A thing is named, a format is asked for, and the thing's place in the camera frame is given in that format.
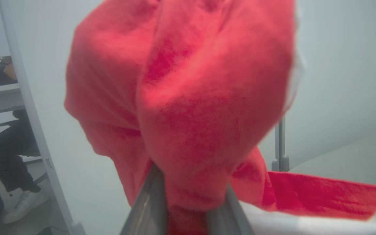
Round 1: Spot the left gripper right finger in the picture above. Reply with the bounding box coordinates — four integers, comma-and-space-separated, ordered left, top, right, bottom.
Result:
207, 184, 256, 235

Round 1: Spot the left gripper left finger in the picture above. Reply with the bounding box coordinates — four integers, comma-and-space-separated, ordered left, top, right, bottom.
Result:
119, 163, 169, 235

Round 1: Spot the red basketball jersey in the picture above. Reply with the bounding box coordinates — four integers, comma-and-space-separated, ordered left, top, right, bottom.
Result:
64, 0, 376, 235

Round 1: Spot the seated person in black clothes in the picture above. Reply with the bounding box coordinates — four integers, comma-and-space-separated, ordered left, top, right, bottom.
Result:
0, 55, 50, 224

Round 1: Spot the white partition panel with caster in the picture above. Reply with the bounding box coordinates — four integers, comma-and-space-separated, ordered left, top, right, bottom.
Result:
0, 0, 290, 235

